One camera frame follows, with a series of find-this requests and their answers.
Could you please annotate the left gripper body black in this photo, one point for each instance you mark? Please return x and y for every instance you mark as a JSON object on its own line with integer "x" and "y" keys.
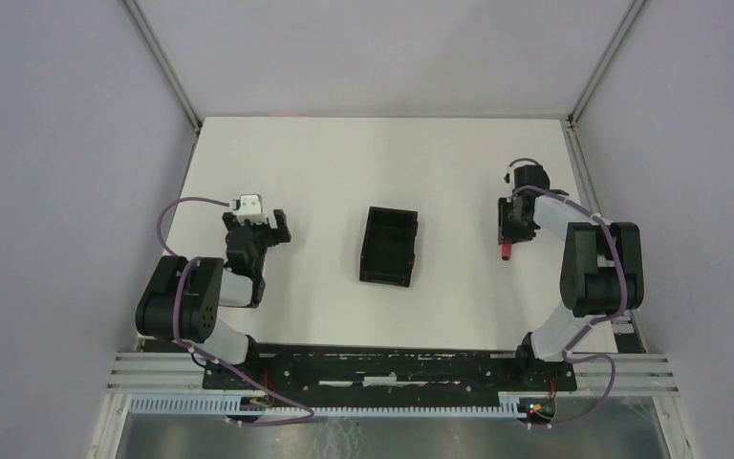
{"x": 263, "y": 231}

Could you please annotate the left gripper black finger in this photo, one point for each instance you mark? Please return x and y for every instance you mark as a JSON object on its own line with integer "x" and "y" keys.
{"x": 281, "y": 234}
{"x": 230, "y": 221}

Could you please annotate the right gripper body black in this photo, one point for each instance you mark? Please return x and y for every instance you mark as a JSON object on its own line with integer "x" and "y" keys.
{"x": 510, "y": 229}

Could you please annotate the red handled black screwdriver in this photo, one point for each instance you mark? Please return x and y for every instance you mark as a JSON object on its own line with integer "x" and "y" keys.
{"x": 506, "y": 250}

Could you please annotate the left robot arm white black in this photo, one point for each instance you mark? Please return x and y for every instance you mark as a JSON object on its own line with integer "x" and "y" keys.
{"x": 181, "y": 301}

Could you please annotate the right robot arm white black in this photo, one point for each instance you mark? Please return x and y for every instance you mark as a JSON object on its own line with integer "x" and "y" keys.
{"x": 601, "y": 275}

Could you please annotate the black plastic bin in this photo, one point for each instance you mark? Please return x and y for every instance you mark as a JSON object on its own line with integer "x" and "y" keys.
{"x": 388, "y": 249}

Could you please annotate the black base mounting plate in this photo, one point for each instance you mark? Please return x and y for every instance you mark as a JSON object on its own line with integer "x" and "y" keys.
{"x": 326, "y": 376}

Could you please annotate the aluminium front rails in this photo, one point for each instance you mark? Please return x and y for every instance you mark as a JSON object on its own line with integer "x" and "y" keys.
{"x": 636, "y": 375}

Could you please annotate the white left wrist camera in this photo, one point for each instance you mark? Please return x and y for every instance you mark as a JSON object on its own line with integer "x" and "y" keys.
{"x": 248, "y": 209}

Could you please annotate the aluminium frame rail right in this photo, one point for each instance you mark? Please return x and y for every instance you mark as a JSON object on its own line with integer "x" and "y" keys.
{"x": 628, "y": 338}

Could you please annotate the aluminium frame rail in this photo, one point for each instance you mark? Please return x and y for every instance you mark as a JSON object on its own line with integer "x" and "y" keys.
{"x": 153, "y": 46}
{"x": 628, "y": 338}

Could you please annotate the aluminium frame rail left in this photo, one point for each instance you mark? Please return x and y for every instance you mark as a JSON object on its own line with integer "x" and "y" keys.
{"x": 153, "y": 46}

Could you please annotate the white slotted cable duct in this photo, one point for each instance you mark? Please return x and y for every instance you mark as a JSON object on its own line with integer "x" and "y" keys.
{"x": 235, "y": 405}

